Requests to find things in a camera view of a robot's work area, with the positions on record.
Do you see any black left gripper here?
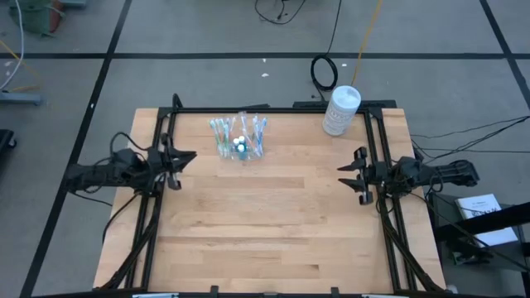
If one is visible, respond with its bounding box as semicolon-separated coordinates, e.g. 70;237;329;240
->
147;132;198;190

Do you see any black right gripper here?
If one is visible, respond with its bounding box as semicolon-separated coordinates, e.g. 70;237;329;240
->
336;147;390;205

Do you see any white wipes canister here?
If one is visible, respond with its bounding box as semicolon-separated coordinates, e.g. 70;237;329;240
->
321;84;363;137

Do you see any white manual booklet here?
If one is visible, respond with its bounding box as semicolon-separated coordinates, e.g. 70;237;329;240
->
454;193;519;248

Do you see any black equipment stand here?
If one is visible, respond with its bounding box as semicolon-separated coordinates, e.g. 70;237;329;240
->
426;190;530;274

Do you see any grey floor base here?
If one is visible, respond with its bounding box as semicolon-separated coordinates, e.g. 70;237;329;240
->
0;91;45;107

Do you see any black floor object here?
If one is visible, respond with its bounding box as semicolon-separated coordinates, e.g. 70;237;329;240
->
0;128;17;152

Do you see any green bag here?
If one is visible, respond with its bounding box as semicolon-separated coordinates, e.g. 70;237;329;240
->
8;0;65;38

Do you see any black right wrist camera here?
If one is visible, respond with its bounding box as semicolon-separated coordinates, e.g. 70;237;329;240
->
397;156;427;183

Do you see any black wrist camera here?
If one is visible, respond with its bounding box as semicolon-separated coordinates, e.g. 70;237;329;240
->
111;147;144;169
397;156;427;183

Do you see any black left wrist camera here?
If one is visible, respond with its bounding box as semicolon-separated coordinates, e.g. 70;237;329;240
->
111;147;144;169

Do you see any coiled black cable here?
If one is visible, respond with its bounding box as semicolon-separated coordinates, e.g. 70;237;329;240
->
309;0;344;93

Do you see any black aluminium table frame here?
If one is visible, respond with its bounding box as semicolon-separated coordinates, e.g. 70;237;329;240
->
93;93;446;298

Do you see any yellow cable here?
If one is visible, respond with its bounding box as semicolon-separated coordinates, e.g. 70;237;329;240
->
350;0;384;87

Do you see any black floor cable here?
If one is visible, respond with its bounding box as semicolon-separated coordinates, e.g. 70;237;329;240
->
253;0;307;26

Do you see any white floor cable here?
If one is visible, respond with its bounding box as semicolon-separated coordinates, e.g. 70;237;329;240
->
0;0;26;90

